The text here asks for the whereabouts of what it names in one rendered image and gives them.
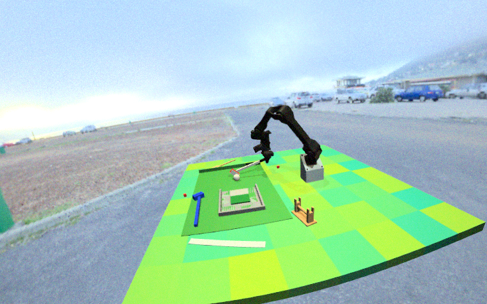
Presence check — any white flat bar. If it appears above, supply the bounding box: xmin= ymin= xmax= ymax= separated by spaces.
xmin=188 ymin=239 xmax=265 ymax=248

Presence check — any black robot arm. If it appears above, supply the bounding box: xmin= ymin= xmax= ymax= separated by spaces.
xmin=250 ymin=105 xmax=322 ymax=166

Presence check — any blue golf putter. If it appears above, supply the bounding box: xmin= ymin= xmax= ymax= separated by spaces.
xmin=192 ymin=192 xmax=205 ymax=227

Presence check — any dark green mat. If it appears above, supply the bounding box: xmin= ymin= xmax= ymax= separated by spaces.
xmin=181 ymin=164 xmax=293 ymax=236

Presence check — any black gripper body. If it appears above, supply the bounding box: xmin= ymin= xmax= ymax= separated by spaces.
xmin=260 ymin=140 xmax=274 ymax=157

